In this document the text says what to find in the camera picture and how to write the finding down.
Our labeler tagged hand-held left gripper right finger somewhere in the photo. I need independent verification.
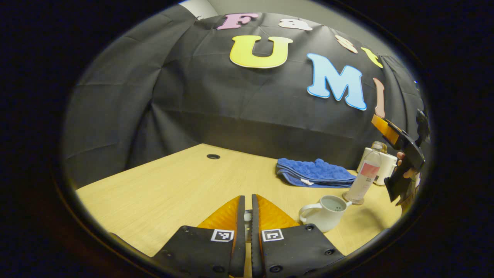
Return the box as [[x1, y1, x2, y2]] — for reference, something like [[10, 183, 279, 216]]
[[252, 194, 345, 278]]

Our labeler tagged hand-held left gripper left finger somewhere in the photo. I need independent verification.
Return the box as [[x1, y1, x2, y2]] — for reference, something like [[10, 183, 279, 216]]
[[152, 195, 246, 278]]

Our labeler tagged clear plastic water bottle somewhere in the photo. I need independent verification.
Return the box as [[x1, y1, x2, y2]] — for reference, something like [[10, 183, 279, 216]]
[[343, 141, 387, 205]]

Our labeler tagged white ceramic teacup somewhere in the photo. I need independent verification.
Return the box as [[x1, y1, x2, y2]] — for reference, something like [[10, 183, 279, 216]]
[[299, 195, 352, 233]]

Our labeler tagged white toaster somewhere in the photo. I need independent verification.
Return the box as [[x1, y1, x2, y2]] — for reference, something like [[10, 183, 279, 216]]
[[356, 148, 398, 186]]

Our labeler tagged blue folded towel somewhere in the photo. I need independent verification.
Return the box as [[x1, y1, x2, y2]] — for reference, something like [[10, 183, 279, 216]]
[[276, 158, 357, 188]]

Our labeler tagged black backdrop cloth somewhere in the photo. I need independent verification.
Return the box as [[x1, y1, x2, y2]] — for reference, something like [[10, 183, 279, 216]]
[[62, 6, 429, 190]]

